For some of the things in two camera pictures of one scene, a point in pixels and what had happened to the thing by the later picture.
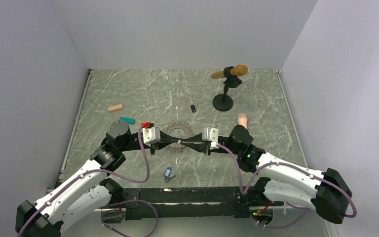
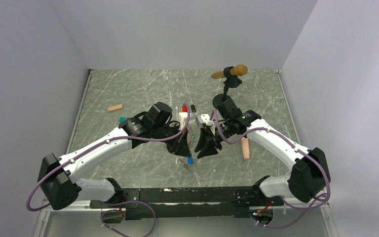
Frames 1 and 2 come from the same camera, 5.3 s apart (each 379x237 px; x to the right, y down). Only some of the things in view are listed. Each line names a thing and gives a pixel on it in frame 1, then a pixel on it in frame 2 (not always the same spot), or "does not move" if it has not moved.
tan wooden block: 115,107 does not move
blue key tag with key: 167,174 to 190,161
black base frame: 190,203 does not move
